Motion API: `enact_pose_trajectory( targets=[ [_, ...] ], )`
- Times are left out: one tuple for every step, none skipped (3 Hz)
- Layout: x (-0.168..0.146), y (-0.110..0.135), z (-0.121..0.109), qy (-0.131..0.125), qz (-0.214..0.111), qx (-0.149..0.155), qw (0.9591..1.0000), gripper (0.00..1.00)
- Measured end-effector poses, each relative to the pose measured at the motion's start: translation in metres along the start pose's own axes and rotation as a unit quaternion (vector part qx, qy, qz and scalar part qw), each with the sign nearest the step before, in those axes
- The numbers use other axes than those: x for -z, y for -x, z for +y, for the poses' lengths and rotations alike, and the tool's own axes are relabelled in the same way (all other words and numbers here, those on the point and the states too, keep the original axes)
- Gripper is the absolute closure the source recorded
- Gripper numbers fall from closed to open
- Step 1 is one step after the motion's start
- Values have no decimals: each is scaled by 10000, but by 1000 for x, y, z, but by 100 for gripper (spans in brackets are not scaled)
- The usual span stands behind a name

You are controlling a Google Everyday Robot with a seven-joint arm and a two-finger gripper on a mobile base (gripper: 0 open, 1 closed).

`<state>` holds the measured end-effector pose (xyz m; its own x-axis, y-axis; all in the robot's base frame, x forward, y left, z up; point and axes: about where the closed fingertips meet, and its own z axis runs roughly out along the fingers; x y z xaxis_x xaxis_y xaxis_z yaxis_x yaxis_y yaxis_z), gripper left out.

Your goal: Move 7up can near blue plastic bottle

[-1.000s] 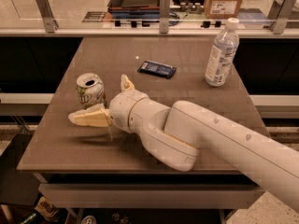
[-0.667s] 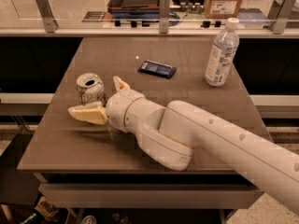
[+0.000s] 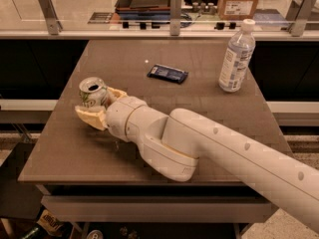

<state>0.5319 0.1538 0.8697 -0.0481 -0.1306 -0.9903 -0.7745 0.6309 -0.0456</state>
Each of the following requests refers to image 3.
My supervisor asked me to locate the dark blue snack packet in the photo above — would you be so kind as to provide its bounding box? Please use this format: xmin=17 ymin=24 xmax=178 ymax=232
xmin=147 ymin=64 xmax=188 ymax=84

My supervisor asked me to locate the metal glass bracket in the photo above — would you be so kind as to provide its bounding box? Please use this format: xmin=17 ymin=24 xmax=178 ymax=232
xmin=169 ymin=0 xmax=181 ymax=36
xmin=38 ymin=0 xmax=63 ymax=35
xmin=286 ymin=0 xmax=319 ymax=37

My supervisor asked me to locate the white green 7up can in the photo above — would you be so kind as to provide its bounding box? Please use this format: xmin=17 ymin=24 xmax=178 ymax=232
xmin=79 ymin=77 xmax=108 ymax=108

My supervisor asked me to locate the right metal glass bracket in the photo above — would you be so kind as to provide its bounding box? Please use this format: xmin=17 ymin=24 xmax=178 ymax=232
xmin=286 ymin=0 xmax=319 ymax=37

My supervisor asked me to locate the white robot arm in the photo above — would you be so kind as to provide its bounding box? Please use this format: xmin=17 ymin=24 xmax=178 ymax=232
xmin=76 ymin=85 xmax=319 ymax=232

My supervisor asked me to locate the green glass bottle below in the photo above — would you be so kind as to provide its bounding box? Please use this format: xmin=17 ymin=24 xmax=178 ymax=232
xmin=19 ymin=226 xmax=45 ymax=239

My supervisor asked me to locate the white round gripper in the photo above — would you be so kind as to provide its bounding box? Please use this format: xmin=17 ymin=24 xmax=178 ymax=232
xmin=75 ymin=87 xmax=147 ymax=142

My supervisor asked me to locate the clear blue plastic bottle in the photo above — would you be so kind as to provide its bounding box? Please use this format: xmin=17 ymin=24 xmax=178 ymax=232
xmin=218 ymin=19 xmax=255 ymax=93

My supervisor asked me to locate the brown cardboard box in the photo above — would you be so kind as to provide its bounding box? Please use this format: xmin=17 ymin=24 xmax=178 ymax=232
xmin=217 ymin=0 xmax=259 ymax=20

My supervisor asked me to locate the left metal glass bracket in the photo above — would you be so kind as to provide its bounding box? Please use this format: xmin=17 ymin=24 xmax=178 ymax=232
xmin=38 ymin=0 xmax=63 ymax=35

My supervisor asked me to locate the middle metal glass bracket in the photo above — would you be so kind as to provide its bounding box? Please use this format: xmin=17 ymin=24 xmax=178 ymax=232
xmin=169 ymin=0 xmax=181 ymax=36

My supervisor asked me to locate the brown snack bag below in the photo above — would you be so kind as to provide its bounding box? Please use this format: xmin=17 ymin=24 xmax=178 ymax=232
xmin=37 ymin=210 xmax=64 ymax=237

